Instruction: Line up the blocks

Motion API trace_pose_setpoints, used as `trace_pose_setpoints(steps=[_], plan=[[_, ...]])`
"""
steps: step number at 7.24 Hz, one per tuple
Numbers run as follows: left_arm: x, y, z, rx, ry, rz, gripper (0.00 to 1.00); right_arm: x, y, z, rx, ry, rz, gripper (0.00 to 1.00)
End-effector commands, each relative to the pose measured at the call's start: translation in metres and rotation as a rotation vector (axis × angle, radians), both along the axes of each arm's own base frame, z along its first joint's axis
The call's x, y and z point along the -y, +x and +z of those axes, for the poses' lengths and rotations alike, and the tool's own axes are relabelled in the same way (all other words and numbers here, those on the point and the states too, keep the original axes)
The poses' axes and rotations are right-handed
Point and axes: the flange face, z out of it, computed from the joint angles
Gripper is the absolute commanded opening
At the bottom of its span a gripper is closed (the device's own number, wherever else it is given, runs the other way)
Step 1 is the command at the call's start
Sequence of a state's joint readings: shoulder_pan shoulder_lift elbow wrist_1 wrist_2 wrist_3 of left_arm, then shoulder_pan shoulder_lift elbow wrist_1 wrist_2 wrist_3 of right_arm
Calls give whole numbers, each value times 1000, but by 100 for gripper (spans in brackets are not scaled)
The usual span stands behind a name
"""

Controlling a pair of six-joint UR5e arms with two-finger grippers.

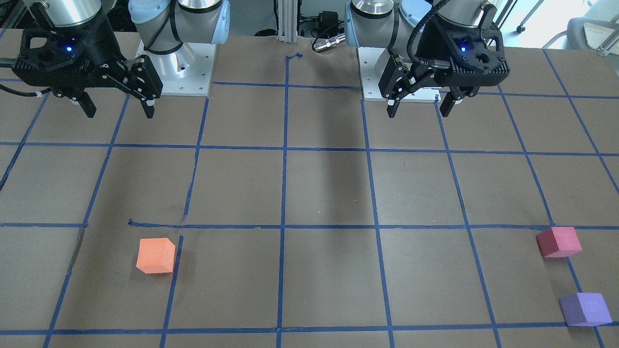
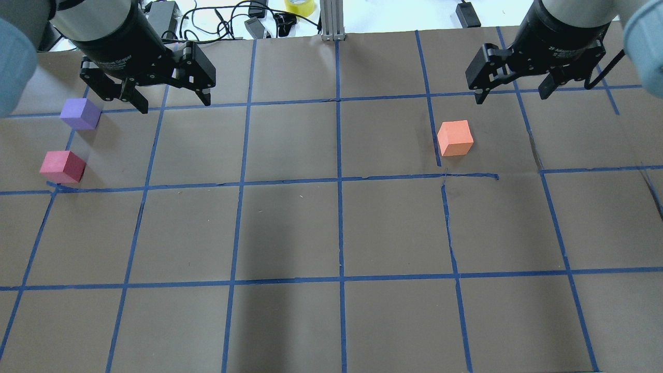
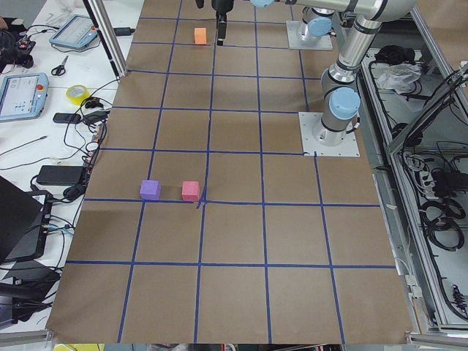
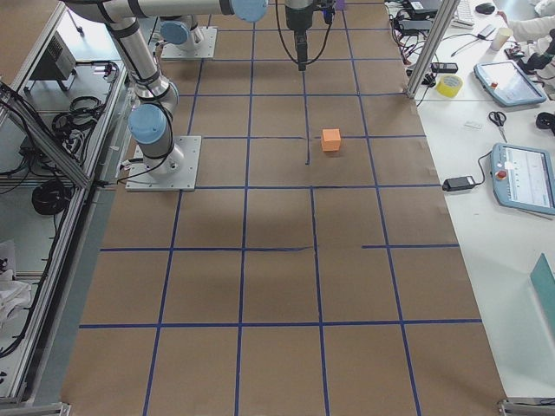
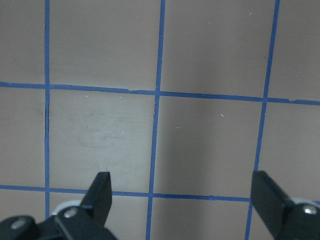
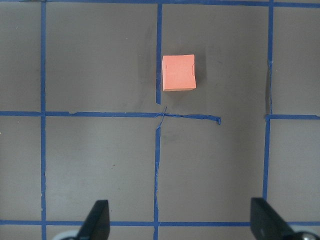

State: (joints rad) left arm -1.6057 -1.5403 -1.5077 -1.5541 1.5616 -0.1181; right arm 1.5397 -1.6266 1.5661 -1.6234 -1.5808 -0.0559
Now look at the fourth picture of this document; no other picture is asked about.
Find blue teach pendant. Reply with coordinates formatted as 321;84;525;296
490;143;554;215
473;61;547;107

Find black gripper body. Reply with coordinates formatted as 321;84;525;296
284;0;313;42

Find teal plastic panel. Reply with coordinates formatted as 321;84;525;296
530;253;555;330

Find aluminium frame post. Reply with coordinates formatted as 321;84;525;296
406;0;460;99

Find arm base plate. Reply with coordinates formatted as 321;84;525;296
160;22;218;61
125;136;202;192

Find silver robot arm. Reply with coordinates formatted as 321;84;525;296
65;1;268;184
160;15;205;51

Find coiled black cable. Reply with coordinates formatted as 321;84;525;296
31;178;71;217

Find near blue teach pendant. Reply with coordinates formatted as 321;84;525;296
490;143;554;215

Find orange foam cube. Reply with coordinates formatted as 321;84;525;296
321;128;342;153

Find paper cup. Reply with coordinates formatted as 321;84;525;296
490;27;513;51

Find yellow tape roll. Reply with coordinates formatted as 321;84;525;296
436;75;463;98

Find brown paper table cover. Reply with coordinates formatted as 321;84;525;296
61;1;503;415

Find black power adapter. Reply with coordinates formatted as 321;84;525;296
441;176;477;192

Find far blue teach pendant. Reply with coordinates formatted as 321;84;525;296
473;61;547;107

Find black scissors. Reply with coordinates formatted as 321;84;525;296
488;111;507;143

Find black remote device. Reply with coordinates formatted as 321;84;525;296
430;62;459;74

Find grey control box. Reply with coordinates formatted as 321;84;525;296
29;32;76;91

